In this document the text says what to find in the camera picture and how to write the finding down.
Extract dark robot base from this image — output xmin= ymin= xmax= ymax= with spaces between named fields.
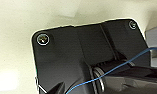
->
xmin=29 ymin=18 xmax=152 ymax=94

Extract blue cable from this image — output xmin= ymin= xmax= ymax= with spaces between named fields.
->
xmin=65 ymin=47 xmax=157 ymax=94

